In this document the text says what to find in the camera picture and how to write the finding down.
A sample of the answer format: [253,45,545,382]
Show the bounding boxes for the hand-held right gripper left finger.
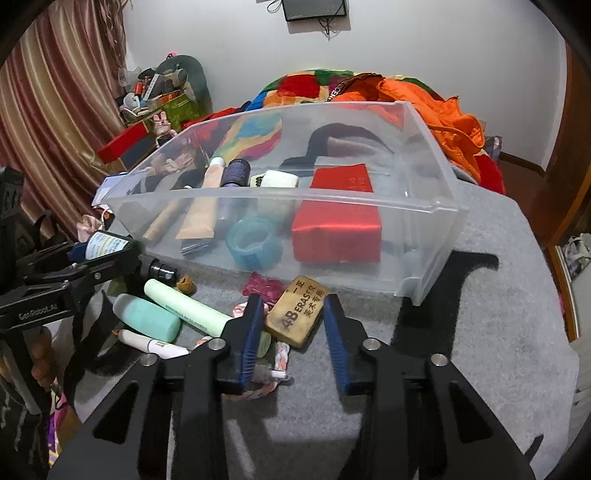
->
[48,293,265,480]

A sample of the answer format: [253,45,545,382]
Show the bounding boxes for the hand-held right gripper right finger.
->
[322,294,536,480]

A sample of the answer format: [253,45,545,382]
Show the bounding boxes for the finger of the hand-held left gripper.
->
[22,251,140,289]
[16,242,89,271]

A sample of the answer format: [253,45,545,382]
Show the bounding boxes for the dark green glass bottle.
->
[85,230,179,287]

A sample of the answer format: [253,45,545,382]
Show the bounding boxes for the tan eraser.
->
[265,275,331,348]

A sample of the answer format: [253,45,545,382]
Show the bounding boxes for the beige lipstick tube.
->
[141,185,193,243]

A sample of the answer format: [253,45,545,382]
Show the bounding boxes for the teal tape roll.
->
[226,216,284,271]

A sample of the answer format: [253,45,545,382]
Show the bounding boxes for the beige cosmetic tube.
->
[175,156,227,241]

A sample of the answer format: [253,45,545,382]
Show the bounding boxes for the red rectangular box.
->
[290,162,383,265]

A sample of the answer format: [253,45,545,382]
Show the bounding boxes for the clear plastic storage bin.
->
[91,100,470,306]

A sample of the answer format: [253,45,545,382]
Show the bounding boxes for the purple bottle with dark cap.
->
[216,158,253,227]

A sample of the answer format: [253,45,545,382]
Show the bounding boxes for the person's left hand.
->
[28,330,59,394]

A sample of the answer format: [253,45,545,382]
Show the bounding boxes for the pink packet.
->
[243,272,285,301]

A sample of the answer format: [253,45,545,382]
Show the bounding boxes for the light green tube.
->
[143,278,234,338]

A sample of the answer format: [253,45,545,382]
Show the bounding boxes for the pale mint plastic bottle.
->
[112,294,182,343]

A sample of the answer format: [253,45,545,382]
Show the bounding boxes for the white pen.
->
[117,328,191,360]

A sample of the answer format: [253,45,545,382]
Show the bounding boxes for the long red box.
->
[97,124,153,165]

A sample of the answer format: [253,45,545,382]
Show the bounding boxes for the dark flat box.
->
[120,136,160,169]

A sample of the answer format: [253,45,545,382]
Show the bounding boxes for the grey and black blanket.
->
[60,175,583,480]

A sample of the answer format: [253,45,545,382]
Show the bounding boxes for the striped curtain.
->
[0,0,136,241]

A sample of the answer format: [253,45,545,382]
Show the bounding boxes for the pink bunny toy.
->
[154,110,179,137]

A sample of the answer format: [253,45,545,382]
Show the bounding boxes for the green cardboard box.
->
[122,94,202,126]

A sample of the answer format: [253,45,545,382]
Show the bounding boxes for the orange jacket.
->
[323,76,507,195]

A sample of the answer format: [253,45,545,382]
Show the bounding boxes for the white bag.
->
[560,235,591,278]

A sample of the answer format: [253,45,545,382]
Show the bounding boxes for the colourful checked quilt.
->
[244,68,385,117]

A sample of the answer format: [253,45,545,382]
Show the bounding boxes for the wooden door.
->
[530,46,591,251]

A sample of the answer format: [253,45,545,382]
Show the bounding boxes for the small wall-mounted screen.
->
[282,0,348,23]

